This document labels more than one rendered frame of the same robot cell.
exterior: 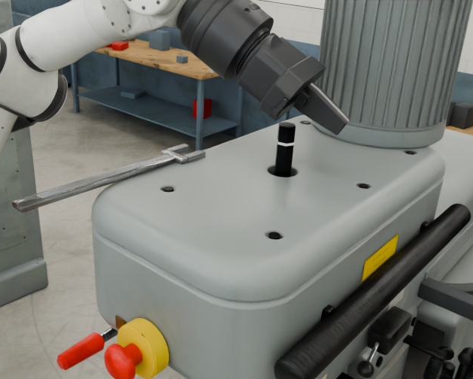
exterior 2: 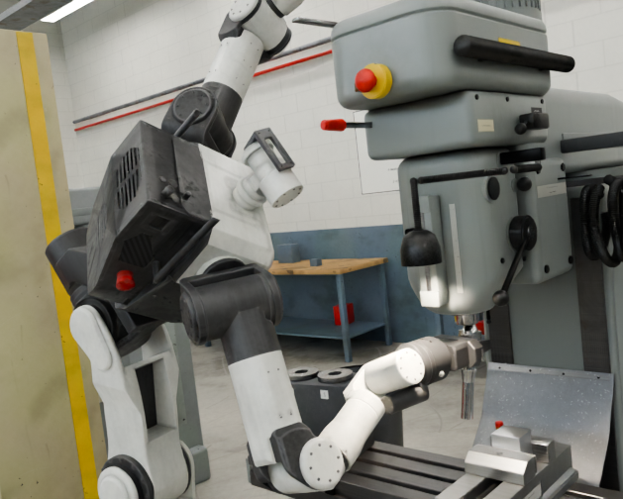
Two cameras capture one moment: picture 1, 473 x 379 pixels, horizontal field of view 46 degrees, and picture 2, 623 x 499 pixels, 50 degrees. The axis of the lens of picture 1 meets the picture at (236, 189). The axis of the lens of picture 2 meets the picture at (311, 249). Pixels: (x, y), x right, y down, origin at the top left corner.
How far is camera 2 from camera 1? 0.95 m
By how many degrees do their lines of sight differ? 21
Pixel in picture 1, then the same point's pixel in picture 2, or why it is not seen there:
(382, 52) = not seen: outside the picture
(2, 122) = (258, 46)
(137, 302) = (367, 59)
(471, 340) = not seen: outside the picture
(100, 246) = (340, 43)
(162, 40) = (292, 251)
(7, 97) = (261, 26)
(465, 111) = not seen: outside the picture
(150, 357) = (381, 73)
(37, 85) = (277, 22)
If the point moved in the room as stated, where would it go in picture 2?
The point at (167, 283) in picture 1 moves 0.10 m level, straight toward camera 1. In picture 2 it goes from (385, 27) to (396, 10)
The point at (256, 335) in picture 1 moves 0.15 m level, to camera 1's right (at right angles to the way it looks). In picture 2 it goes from (439, 30) to (531, 17)
